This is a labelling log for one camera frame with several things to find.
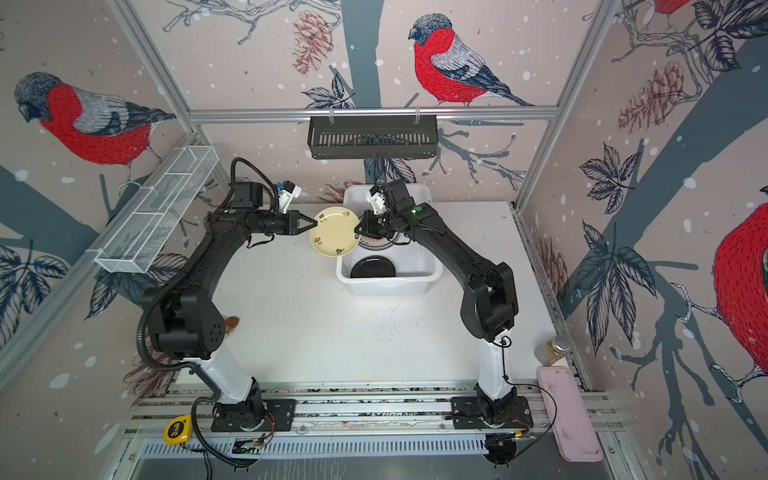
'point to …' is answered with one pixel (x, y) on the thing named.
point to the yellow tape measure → (178, 430)
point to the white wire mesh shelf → (155, 210)
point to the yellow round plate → (334, 235)
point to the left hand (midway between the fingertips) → (313, 222)
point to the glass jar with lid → (552, 350)
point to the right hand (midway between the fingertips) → (353, 232)
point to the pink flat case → (574, 432)
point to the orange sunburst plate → (377, 243)
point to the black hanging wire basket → (373, 139)
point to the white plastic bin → (418, 270)
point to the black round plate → (373, 267)
